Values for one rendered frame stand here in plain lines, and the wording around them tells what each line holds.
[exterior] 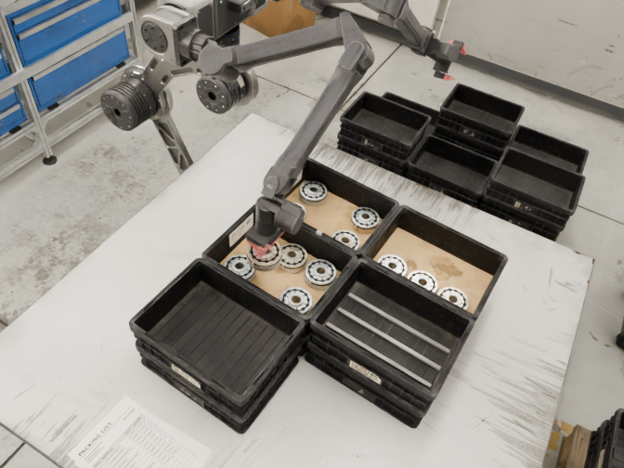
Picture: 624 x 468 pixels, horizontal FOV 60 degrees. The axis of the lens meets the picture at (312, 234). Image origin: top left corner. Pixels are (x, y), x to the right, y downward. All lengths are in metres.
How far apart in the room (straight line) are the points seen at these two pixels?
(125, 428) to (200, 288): 0.45
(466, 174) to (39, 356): 2.17
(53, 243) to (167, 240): 1.15
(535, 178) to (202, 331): 1.92
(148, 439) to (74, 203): 1.87
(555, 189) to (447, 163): 0.56
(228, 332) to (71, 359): 0.49
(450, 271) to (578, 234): 1.75
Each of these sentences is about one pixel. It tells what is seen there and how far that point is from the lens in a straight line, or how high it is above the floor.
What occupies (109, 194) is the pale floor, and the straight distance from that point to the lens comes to 3.27.
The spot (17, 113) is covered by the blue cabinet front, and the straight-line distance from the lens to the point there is 3.31.
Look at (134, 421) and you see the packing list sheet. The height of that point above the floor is 0.70.
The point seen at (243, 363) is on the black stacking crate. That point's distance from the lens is 1.59.
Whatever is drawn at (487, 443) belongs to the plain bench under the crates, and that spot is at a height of 0.70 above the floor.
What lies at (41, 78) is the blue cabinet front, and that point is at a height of 0.50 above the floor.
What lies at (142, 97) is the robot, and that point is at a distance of 2.31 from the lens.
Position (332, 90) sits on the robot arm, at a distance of 1.37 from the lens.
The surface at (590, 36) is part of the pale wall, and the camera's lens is 4.46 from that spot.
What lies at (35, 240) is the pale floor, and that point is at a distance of 3.14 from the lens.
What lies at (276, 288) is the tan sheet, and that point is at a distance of 1.73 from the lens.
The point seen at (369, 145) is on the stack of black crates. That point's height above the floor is 0.50.
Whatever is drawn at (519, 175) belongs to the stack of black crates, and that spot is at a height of 0.49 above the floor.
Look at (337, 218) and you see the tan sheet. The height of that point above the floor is 0.83.
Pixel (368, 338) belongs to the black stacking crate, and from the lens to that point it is 1.66.
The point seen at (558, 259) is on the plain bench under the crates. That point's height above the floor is 0.70.
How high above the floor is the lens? 2.23
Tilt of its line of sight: 48 degrees down
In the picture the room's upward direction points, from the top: 8 degrees clockwise
